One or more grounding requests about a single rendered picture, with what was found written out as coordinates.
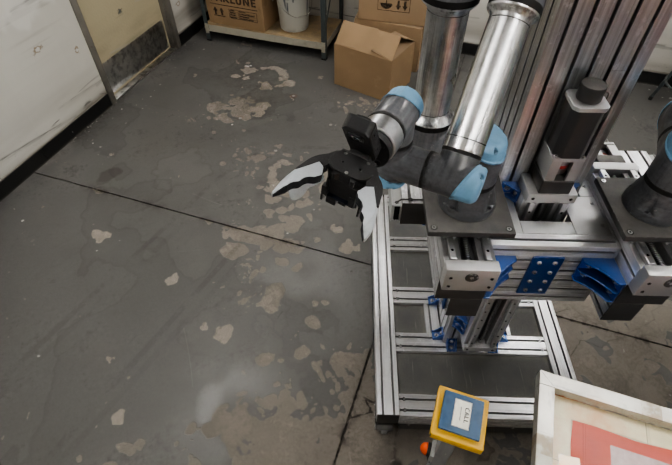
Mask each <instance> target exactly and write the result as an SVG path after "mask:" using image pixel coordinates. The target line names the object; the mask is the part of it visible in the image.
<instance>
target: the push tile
mask: <svg viewBox="0 0 672 465"><path fill-rule="evenodd" d="M484 404H485V403H484V402H483V401H480V400H477V399H474V398H471V397H468V396H465V395H462V394H458V393H455V392H452V391H449V390H445V393H444V398H443V403H442V408H441V414H440V419H439V424H438V428H439V429H442V430H445V431H448V432H451V433H454V434H456V435H459V436H462V437H465V438H468V439H471V440H474V441H477V442H479V441H480V434H481V427H482V419H483V411H484Z"/></svg>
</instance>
